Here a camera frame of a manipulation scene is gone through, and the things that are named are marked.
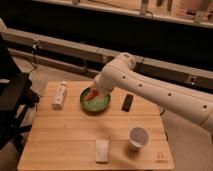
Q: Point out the white rectangular sponge block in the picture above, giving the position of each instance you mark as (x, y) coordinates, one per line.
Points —
(102, 151)

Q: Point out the white plastic bottle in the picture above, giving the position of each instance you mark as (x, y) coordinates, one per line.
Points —
(60, 96)

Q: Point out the black rectangular block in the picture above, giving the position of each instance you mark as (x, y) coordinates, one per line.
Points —
(127, 102)

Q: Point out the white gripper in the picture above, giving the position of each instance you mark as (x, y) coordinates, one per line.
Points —
(102, 88)

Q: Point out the green bowl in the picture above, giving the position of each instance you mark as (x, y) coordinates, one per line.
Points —
(95, 105)

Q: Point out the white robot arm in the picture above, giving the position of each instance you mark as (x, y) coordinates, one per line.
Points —
(193, 105)

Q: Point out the black chair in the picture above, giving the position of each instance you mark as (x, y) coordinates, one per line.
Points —
(16, 96)

